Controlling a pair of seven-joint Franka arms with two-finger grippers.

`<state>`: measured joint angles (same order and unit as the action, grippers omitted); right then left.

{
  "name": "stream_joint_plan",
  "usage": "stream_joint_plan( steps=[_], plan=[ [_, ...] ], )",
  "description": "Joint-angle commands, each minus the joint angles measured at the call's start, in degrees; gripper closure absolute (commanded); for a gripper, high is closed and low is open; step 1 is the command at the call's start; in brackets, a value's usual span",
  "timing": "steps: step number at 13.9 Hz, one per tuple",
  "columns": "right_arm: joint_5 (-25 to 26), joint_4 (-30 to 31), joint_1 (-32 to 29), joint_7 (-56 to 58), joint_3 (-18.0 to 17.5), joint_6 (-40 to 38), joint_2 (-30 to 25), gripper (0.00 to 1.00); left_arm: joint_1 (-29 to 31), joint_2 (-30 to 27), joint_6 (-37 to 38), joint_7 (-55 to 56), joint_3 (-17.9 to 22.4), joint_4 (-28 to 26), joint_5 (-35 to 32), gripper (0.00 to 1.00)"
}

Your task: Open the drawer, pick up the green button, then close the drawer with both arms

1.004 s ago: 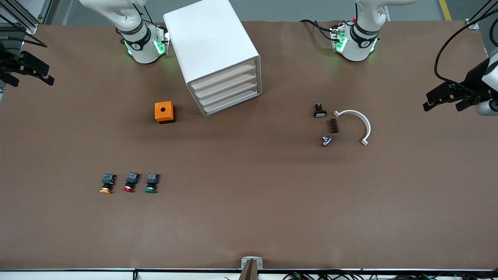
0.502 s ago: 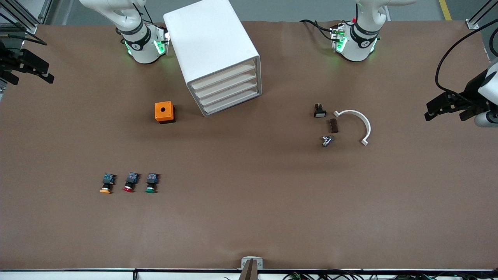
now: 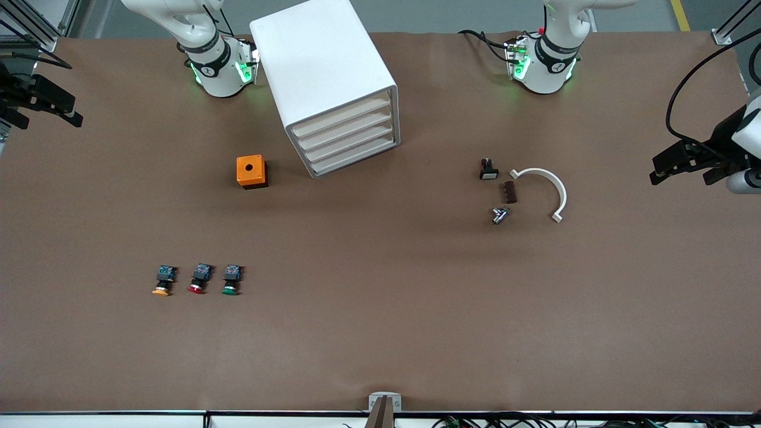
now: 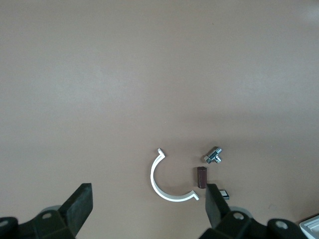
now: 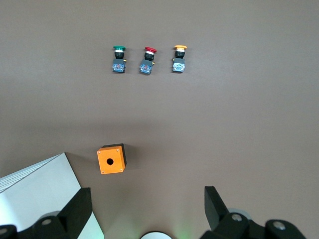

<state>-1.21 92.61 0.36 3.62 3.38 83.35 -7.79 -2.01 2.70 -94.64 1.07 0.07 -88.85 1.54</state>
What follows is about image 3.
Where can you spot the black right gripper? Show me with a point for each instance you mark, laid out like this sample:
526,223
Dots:
18,95

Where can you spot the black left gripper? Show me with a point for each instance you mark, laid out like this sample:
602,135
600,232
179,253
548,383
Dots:
723,138

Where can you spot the green push button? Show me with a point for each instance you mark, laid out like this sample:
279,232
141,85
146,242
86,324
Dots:
232,273

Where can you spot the white plastic drawer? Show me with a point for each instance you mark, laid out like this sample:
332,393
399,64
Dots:
351,154
342,116
348,142

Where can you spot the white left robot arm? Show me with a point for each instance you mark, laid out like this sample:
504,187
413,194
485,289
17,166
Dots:
550,68

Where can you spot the black square push button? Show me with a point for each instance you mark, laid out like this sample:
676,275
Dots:
489,172

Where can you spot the yellow push button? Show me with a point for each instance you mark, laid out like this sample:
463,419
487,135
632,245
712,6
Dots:
165,274

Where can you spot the red push button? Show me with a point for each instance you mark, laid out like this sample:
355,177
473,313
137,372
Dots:
201,273

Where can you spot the white drawer cabinet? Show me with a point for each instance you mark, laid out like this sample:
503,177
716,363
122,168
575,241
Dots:
321,59

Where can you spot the white curved plastic arc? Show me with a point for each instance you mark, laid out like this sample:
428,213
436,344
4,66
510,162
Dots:
562,193

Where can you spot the brown terminal block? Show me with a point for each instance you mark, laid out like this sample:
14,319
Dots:
510,192

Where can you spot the brown table mat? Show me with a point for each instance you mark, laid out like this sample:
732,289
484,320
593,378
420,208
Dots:
380,333

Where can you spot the aluminium frame post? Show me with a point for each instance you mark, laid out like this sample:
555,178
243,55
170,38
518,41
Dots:
722,37
47,43

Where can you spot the silver key switch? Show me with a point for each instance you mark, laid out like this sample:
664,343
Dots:
499,215

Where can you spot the orange button enclosure box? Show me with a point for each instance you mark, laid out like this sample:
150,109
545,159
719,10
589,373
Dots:
250,170

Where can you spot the white table frame rail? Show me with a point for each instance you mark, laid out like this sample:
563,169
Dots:
119,422

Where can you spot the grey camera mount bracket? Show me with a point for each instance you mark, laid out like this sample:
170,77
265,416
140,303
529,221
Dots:
374,404

